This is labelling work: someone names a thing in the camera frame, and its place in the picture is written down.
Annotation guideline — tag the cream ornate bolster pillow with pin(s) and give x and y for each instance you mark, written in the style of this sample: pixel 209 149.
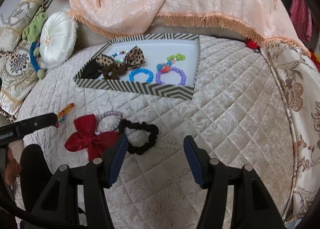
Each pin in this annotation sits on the cream ornate bolster pillow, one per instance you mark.
pixel 20 16

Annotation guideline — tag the person's left hand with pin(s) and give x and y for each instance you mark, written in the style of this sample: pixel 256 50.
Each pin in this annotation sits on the person's left hand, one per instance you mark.
pixel 12 171

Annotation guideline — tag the blue headband with green pompoms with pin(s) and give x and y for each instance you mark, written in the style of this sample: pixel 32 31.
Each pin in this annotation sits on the blue headband with green pompoms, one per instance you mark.
pixel 32 56

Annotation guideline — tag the striped black and white tray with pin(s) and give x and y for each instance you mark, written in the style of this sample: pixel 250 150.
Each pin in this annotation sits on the striped black and white tray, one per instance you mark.
pixel 180 49

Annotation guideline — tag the red satin hair bow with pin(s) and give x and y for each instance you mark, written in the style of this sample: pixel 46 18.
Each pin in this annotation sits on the red satin hair bow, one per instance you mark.
pixel 85 139

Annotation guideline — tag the floral cream bed cover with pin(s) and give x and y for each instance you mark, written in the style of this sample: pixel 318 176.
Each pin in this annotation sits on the floral cream bed cover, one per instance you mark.
pixel 300 94

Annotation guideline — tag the small red object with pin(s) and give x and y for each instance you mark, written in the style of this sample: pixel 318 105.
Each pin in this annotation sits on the small red object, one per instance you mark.
pixel 252 43

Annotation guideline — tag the person's black trouser leg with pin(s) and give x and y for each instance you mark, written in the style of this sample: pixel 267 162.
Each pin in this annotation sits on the person's black trouser leg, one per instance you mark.
pixel 32 164

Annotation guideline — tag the pink polka dot garment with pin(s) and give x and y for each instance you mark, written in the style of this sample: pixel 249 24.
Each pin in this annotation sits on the pink polka dot garment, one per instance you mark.
pixel 300 14

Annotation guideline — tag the black velvet hair accessory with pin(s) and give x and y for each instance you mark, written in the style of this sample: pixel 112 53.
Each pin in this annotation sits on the black velvet hair accessory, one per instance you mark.
pixel 91 70

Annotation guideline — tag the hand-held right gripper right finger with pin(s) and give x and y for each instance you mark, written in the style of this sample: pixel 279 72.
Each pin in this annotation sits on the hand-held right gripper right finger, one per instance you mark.
pixel 195 161

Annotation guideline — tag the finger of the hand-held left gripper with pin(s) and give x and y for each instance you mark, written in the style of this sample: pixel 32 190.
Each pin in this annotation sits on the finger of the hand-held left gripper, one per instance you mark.
pixel 30 125

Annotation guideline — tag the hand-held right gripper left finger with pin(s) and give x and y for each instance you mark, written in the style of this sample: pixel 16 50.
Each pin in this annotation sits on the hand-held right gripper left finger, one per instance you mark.
pixel 117 159

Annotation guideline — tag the black scrunchie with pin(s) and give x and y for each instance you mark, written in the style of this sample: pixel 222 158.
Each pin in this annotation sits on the black scrunchie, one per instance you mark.
pixel 150 129

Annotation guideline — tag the floral embroidered pillow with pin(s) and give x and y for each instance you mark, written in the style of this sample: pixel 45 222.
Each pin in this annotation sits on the floral embroidered pillow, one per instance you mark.
pixel 17 69

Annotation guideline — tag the cream quilted bedspread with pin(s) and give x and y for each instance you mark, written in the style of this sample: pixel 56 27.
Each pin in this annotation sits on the cream quilted bedspread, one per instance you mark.
pixel 225 119

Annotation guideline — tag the green and blue plush toy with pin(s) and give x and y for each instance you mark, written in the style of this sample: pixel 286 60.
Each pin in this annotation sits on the green and blue plush toy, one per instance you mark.
pixel 35 26

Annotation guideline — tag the leopard print hair bow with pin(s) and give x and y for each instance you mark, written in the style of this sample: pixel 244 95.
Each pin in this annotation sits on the leopard print hair bow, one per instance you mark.
pixel 136 56

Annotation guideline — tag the white round satin cushion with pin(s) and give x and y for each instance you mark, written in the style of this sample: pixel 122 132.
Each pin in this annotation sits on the white round satin cushion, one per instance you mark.
pixel 56 36

